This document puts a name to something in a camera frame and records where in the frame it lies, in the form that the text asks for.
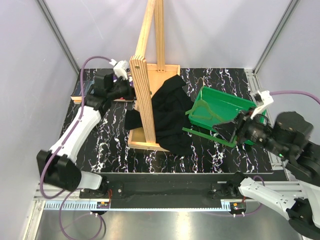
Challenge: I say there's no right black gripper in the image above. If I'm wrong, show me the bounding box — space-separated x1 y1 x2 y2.
211 104 290 158

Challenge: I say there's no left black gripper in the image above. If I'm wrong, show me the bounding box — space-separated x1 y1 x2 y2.
108 74 152 102

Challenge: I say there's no green clothes hanger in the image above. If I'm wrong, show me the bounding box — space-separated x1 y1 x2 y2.
185 85 237 133

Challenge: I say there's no black t shirt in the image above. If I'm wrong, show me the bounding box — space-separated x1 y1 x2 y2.
124 74 195 157

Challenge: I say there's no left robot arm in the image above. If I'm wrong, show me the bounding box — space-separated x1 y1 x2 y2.
36 69 136 198

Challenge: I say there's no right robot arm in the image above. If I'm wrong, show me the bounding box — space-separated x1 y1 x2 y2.
213 109 320 240

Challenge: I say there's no wooden hanger stand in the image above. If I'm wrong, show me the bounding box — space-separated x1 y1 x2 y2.
127 0 181 151

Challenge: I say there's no purple cartoon book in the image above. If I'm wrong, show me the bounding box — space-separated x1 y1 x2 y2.
113 74 136 101

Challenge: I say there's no green plastic tray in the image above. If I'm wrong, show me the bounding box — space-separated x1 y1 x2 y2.
185 86 267 133

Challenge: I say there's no dark blue book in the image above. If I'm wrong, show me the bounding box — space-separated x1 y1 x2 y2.
70 80 95 102

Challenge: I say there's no black marble mat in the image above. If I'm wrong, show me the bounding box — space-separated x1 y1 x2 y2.
76 68 272 174

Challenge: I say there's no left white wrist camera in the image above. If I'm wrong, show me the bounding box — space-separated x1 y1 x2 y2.
109 59 130 80

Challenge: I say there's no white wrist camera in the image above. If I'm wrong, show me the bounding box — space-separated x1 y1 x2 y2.
250 90 274 120
109 59 130 80

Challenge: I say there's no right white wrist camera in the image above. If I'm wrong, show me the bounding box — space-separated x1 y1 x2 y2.
250 90 274 120

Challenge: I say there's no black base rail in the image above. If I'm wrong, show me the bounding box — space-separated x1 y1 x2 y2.
78 171 257 210

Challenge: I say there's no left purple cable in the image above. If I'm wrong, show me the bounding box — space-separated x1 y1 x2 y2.
39 56 112 200

